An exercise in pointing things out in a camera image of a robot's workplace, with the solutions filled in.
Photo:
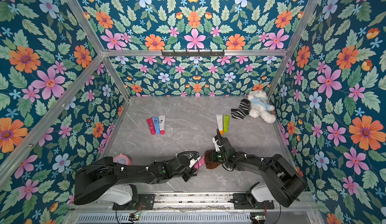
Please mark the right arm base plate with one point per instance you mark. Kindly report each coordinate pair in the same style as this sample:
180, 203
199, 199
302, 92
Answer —
243, 201

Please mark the white tube orange cap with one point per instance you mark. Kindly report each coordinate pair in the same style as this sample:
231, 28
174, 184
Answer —
219, 119

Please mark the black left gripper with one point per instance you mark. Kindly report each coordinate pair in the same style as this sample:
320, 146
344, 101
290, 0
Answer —
191, 174

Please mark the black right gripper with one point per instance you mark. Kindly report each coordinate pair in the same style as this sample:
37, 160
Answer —
220, 142

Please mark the white tube red cap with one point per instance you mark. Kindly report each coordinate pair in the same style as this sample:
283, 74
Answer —
162, 124

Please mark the striped black white sock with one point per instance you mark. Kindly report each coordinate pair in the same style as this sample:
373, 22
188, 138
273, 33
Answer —
242, 111

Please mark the brown cloth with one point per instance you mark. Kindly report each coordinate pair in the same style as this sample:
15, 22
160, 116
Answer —
213, 159

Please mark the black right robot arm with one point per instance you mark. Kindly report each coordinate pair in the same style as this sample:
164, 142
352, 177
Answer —
281, 181

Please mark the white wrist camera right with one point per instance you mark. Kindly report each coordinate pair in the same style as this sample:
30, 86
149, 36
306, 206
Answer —
217, 144

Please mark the white teddy bear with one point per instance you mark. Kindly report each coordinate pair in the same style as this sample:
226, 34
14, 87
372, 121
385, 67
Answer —
260, 107

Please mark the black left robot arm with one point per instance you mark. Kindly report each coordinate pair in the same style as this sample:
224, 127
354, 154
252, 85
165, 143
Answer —
103, 176

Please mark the pink round object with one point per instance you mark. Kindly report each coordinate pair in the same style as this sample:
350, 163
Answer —
122, 159

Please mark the red Curaprox toothpaste tube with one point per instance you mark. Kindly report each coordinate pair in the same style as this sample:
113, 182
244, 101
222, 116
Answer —
151, 126

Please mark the blue toothpaste tube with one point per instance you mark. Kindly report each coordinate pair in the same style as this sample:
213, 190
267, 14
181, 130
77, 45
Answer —
156, 124

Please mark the black hook rail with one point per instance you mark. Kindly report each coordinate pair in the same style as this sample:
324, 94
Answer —
192, 53

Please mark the pink Curaprox toothpaste tube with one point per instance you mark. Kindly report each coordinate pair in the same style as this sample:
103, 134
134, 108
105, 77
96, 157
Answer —
199, 163

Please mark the green Curaprox toothpaste tube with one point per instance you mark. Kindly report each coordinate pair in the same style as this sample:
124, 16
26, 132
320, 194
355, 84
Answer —
226, 120

